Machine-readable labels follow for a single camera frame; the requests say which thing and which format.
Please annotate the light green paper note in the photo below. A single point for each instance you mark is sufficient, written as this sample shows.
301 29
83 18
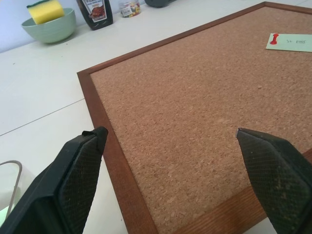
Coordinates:
291 43

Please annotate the clear plastic container of candy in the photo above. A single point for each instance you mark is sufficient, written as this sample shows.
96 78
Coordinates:
129 8

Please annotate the mint green bowl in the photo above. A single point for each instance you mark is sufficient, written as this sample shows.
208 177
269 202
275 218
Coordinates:
50 29

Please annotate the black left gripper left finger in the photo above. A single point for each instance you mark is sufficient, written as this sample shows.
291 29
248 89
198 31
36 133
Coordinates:
61 185

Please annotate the wood-framed cork board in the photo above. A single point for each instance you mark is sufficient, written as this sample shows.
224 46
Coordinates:
195 117

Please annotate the yellow sponge with green backing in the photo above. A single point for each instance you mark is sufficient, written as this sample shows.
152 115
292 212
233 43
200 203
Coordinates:
46 11

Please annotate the clear glass container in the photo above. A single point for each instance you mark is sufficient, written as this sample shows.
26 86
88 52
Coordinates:
11 182

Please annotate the dark sauce bottle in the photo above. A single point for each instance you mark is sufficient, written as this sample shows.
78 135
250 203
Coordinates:
96 13

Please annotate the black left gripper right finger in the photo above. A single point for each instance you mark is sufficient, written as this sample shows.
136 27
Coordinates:
275 180

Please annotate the red push pin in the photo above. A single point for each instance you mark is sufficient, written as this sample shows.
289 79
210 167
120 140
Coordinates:
274 39

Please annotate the dark grey object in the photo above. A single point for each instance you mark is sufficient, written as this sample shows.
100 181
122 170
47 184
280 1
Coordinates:
159 2

